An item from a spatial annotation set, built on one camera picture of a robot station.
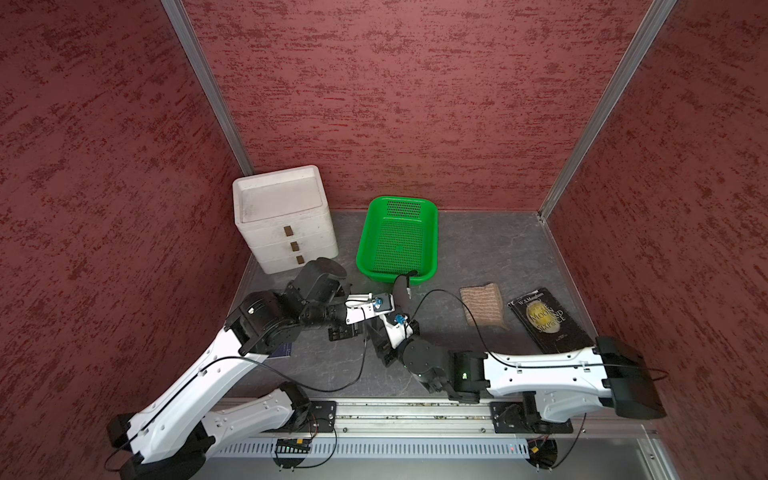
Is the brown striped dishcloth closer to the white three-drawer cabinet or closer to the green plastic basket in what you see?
the green plastic basket

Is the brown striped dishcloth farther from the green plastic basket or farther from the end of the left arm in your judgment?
the end of the left arm

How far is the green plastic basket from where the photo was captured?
3.42 ft

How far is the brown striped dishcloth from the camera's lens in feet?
2.99

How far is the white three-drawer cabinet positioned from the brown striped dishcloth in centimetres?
51

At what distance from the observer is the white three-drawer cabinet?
88 cm

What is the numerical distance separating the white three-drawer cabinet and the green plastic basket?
16 centimetres

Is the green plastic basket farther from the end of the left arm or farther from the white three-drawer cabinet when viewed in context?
the end of the left arm

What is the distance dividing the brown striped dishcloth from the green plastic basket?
0.56 ft

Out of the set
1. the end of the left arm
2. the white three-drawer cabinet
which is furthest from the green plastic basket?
the end of the left arm
